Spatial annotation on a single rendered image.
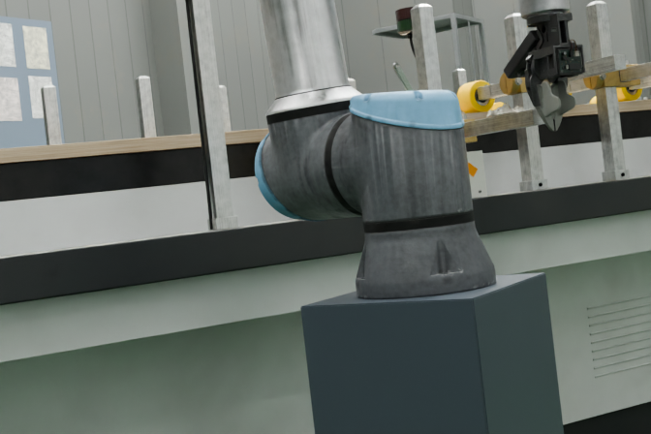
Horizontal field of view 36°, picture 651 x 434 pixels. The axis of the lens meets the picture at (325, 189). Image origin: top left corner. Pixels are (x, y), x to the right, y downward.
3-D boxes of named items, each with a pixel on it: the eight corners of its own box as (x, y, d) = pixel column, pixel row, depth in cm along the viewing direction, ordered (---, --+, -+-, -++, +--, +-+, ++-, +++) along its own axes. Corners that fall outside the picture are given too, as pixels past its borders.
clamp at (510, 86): (562, 89, 231) (560, 67, 231) (515, 92, 224) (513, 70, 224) (544, 93, 236) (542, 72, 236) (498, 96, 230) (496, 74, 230)
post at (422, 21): (457, 225, 217) (432, 2, 217) (444, 227, 215) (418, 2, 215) (448, 226, 220) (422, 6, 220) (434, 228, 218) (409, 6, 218)
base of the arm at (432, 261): (517, 276, 141) (510, 204, 141) (460, 295, 125) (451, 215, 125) (397, 282, 151) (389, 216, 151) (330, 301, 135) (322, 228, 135)
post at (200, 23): (238, 227, 192) (212, -9, 193) (214, 230, 190) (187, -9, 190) (230, 228, 196) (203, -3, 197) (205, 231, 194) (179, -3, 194)
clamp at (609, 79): (642, 83, 242) (640, 63, 242) (601, 86, 236) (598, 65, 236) (624, 87, 248) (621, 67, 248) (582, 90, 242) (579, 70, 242)
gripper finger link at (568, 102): (571, 128, 186) (565, 77, 186) (549, 131, 191) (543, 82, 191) (583, 127, 188) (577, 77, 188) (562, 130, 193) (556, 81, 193)
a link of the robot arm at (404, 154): (419, 218, 127) (403, 79, 127) (330, 226, 140) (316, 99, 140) (497, 207, 137) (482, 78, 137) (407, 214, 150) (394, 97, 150)
